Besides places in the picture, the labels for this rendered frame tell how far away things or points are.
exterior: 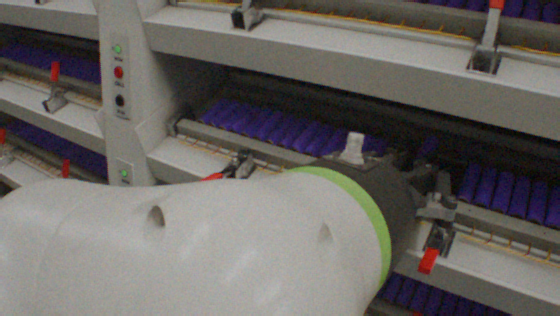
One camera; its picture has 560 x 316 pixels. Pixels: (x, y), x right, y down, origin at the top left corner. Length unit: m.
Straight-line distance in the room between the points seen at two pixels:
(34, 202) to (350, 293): 0.17
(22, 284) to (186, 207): 0.10
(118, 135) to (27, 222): 0.48
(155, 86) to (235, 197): 0.50
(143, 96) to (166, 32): 0.10
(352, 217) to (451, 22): 0.31
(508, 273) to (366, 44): 0.28
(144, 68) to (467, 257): 0.48
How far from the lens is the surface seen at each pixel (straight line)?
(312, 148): 0.57
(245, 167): 0.56
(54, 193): 0.25
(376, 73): 0.44
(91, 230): 0.19
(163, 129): 0.67
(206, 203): 0.16
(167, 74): 0.66
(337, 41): 0.46
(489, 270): 0.49
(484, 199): 0.52
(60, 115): 0.85
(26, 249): 0.23
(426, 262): 0.43
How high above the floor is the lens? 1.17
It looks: 22 degrees down
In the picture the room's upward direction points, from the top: 5 degrees clockwise
